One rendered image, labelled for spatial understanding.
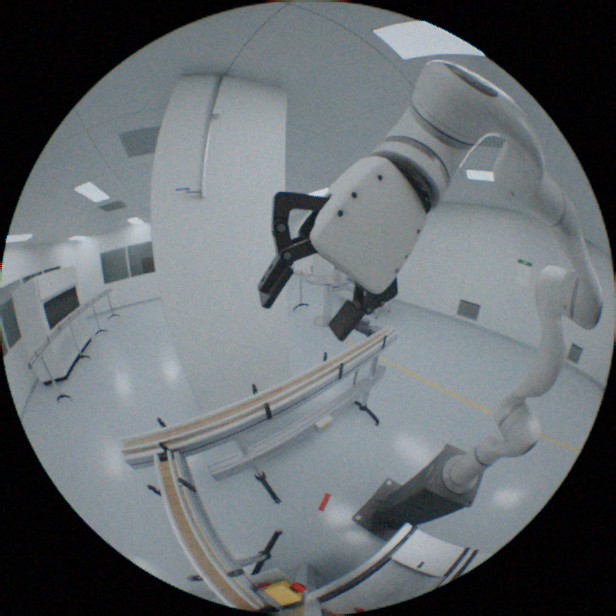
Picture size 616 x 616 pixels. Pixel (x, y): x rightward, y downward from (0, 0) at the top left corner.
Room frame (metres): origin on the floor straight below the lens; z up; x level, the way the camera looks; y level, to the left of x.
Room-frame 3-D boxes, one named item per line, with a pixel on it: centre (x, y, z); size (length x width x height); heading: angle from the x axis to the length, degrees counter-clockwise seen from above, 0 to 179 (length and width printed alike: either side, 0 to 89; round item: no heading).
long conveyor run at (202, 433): (0.68, 0.04, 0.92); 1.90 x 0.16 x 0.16; 128
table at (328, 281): (3.46, -0.41, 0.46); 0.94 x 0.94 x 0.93
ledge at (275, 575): (-0.24, 0.10, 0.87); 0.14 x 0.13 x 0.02; 128
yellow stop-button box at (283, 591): (-0.23, 0.06, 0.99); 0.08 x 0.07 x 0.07; 128
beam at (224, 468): (0.78, -0.08, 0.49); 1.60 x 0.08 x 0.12; 128
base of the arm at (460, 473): (0.09, -0.62, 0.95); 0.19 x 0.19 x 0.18
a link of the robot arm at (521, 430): (0.06, -0.61, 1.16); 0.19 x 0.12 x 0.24; 170
